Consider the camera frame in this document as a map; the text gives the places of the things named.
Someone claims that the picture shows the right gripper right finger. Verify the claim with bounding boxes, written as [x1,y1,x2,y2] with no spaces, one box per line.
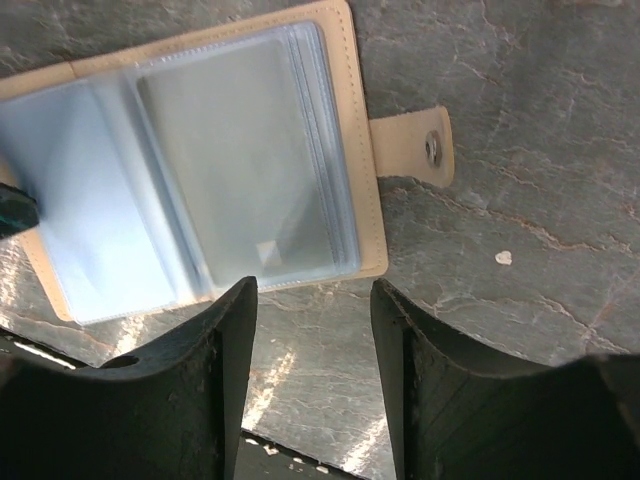
[370,279,639,479]

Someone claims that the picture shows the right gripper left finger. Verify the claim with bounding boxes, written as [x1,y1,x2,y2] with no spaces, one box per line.
[1,277,257,479]

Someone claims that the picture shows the beige leather card holder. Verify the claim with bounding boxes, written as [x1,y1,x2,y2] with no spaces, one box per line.
[1,1,455,325]

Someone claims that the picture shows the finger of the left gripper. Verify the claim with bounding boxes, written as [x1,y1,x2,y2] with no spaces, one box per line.
[0,183,39,240]

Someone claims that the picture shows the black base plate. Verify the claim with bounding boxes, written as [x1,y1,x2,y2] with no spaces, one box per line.
[234,430,358,480]

